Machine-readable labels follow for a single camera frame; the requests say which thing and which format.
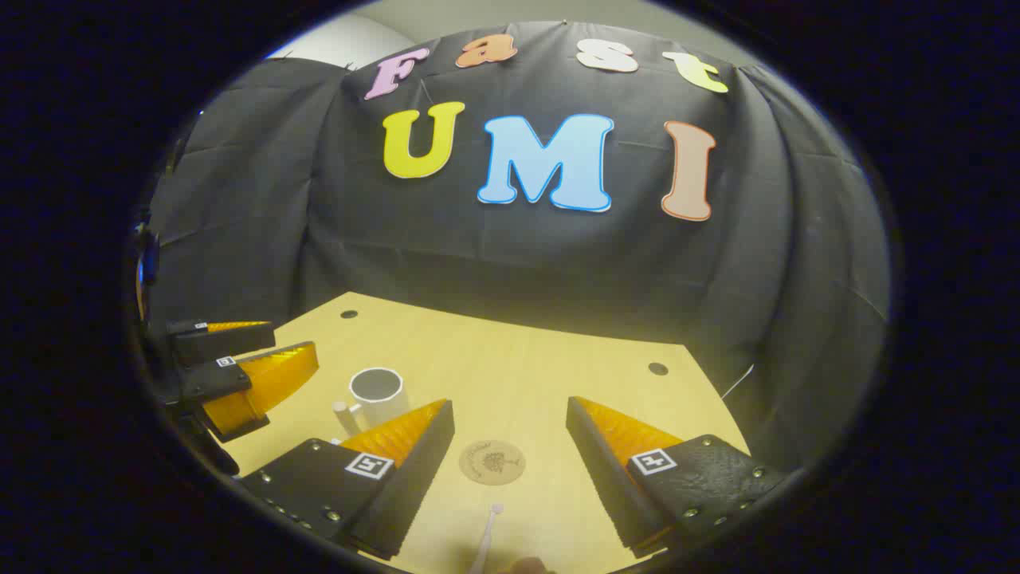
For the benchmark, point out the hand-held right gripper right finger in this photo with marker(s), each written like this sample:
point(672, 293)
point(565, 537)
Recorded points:
point(602, 470)

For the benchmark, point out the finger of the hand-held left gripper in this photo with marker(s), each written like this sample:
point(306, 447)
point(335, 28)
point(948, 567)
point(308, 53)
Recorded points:
point(211, 383)
point(215, 343)

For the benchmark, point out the white toothbrush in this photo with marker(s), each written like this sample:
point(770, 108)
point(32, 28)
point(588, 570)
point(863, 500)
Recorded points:
point(486, 538)

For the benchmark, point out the light wooden desktop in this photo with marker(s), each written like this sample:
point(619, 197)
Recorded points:
point(518, 375)

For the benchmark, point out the white cup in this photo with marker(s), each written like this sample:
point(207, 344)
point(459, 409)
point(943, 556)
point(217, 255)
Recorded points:
point(384, 411)

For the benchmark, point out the black backdrop cloth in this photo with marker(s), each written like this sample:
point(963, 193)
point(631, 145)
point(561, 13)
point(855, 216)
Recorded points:
point(478, 255)

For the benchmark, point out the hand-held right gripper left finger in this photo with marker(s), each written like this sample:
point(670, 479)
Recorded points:
point(414, 470)

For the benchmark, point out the round wooden coaster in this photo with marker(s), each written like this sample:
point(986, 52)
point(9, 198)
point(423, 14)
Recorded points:
point(492, 462)

